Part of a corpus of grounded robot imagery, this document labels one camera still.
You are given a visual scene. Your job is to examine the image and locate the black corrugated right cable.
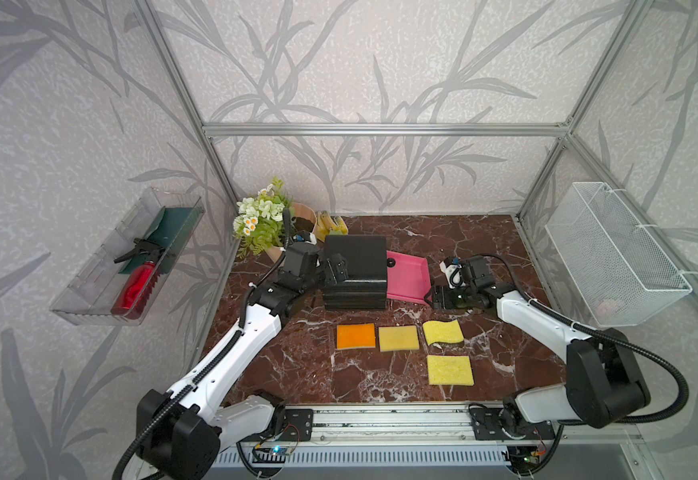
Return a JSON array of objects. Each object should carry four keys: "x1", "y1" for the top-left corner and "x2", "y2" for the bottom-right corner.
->
[{"x1": 480, "y1": 253, "x2": 690, "y2": 425}]

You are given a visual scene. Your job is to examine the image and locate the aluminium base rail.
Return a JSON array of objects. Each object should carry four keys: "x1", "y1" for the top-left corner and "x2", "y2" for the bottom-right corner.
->
[{"x1": 138, "y1": 403, "x2": 647, "y2": 448}]

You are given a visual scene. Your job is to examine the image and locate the green circuit board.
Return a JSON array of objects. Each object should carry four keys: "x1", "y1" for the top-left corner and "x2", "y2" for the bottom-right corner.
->
[
  {"x1": 506, "y1": 446, "x2": 546, "y2": 476},
  {"x1": 251, "y1": 443, "x2": 298, "y2": 464}
]

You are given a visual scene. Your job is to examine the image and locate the black drawer cabinet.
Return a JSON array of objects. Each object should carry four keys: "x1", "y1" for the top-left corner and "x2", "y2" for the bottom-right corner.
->
[{"x1": 322, "y1": 235, "x2": 387, "y2": 311}]

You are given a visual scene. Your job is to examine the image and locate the green white artificial flowers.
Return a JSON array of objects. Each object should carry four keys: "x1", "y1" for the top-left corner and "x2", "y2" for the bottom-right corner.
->
[{"x1": 232, "y1": 176, "x2": 291, "y2": 258}]

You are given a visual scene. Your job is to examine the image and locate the dark green trowel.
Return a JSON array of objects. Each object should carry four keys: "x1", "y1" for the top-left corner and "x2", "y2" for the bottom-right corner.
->
[{"x1": 114, "y1": 207, "x2": 204, "y2": 275}]

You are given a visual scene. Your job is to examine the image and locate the red spray bottle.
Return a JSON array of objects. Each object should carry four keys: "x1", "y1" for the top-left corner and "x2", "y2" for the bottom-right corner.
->
[{"x1": 110, "y1": 260, "x2": 158, "y2": 320}]

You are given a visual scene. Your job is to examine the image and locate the clear plastic wall tray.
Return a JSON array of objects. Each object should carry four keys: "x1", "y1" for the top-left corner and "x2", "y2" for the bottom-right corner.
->
[{"x1": 50, "y1": 187, "x2": 205, "y2": 326}]

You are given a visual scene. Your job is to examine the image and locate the left green circuit board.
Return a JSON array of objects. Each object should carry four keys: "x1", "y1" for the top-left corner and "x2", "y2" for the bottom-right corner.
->
[{"x1": 251, "y1": 443, "x2": 298, "y2": 464}]

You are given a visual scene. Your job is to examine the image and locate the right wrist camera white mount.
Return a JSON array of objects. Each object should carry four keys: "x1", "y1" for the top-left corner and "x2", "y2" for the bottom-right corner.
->
[{"x1": 439, "y1": 257, "x2": 464, "y2": 289}]

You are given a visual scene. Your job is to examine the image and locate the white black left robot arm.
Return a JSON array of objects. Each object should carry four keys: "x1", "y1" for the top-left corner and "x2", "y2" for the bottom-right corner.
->
[{"x1": 112, "y1": 242, "x2": 348, "y2": 479}]

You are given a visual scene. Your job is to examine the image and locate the black corrugated cable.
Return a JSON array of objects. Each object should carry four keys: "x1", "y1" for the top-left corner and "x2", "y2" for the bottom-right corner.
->
[
  {"x1": 111, "y1": 206, "x2": 295, "y2": 480},
  {"x1": 480, "y1": 253, "x2": 690, "y2": 425}
]

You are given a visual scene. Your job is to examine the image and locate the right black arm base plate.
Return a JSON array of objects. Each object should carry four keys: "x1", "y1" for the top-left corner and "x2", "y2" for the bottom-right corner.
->
[{"x1": 467, "y1": 404, "x2": 556, "y2": 441}]

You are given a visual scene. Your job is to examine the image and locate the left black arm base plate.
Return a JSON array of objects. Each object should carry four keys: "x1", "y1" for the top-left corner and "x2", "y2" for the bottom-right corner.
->
[{"x1": 231, "y1": 407, "x2": 315, "y2": 443}]

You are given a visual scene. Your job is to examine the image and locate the pink drawer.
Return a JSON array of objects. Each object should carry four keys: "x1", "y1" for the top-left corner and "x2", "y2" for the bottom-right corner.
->
[{"x1": 386, "y1": 251, "x2": 432, "y2": 305}]

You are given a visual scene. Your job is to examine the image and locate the orange sponge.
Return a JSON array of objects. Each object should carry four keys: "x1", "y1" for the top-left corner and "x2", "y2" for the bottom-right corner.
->
[{"x1": 336, "y1": 324, "x2": 376, "y2": 350}]

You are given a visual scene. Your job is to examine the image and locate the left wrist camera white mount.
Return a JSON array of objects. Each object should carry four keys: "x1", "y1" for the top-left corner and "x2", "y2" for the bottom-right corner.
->
[{"x1": 291, "y1": 231, "x2": 318, "y2": 245}]

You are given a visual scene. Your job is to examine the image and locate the yellow white garden glove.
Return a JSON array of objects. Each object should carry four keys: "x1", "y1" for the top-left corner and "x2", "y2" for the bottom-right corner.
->
[{"x1": 313, "y1": 211, "x2": 348, "y2": 241}]

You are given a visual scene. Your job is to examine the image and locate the right green circuit board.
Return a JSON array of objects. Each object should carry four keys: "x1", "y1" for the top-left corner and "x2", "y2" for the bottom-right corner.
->
[{"x1": 506, "y1": 446, "x2": 546, "y2": 476}]

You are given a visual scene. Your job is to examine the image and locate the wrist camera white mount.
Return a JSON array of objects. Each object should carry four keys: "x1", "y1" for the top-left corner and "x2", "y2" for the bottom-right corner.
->
[
  {"x1": 291, "y1": 231, "x2": 318, "y2": 245},
  {"x1": 439, "y1": 257, "x2": 464, "y2": 289}
]

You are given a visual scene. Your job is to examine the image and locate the black corrugated left cable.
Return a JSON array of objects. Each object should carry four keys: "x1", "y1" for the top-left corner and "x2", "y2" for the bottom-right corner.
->
[{"x1": 111, "y1": 206, "x2": 295, "y2": 480}]

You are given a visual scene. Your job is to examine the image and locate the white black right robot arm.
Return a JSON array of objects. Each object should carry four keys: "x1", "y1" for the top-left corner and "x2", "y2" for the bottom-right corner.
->
[{"x1": 425, "y1": 256, "x2": 651, "y2": 436}]

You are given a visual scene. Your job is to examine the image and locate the white wire mesh basket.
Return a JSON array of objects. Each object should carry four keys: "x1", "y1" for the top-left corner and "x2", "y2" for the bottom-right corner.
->
[{"x1": 545, "y1": 182, "x2": 693, "y2": 328}]

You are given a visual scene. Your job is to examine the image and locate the beige flower pot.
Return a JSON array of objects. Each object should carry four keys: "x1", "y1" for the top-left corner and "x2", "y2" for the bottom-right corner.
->
[{"x1": 290, "y1": 202, "x2": 316, "y2": 237}]

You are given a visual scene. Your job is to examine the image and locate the yellow wavy scrub sponge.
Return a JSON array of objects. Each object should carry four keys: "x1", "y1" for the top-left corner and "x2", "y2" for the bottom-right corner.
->
[{"x1": 422, "y1": 320, "x2": 464, "y2": 345}]

